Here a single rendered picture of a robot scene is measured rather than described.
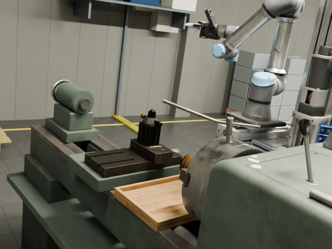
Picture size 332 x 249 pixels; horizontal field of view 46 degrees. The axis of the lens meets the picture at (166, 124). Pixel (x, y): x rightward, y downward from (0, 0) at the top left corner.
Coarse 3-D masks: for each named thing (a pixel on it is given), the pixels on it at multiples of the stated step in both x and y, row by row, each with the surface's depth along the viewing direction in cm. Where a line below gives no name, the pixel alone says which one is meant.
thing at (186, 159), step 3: (186, 156) 149; (189, 156) 148; (192, 156) 147; (183, 159) 148; (186, 159) 148; (189, 159) 146; (180, 162) 148; (183, 162) 147; (186, 162) 146; (189, 162) 145; (180, 165) 148; (183, 165) 147; (186, 165) 145; (180, 168) 149
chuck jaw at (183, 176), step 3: (183, 168) 134; (186, 168) 135; (180, 171) 134; (183, 171) 133; (180, 174) 134; (183, 174) 133; (186, 174) 130; (189, 174) 129; (180, 177) 134; (183, 177) 133; (186, 177) 130; (189, 177) 128; (183, 180) 132; (186, 180) 129; (189, 180) 128; (183, 183) 130; (186, 183) 129; (186, 186) 129
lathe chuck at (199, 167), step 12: (216, 144) 130; (228, 144) 129; (240, 144) 129; (204, 156) 127; (216, 156) 125; (192, 168) 128; (204, 168) 125; (192, 180) 126; (204, 180) 123; (192, 192) 126; (192, 204) 128
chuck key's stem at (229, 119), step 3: (228, 117) 128; (231, 117) 128; (228, 120) 128; (231, 120) 128; (228, 123) 128; (231, 123) 128; (228, 126) 128; (231, 126) 128; (228, 129) 129; (231, 129) 129; (225, 132) 130; (228, 132) 129; (231, 132) 129; (228, 135) 129; (228, 138) 130; (228, 141) 131
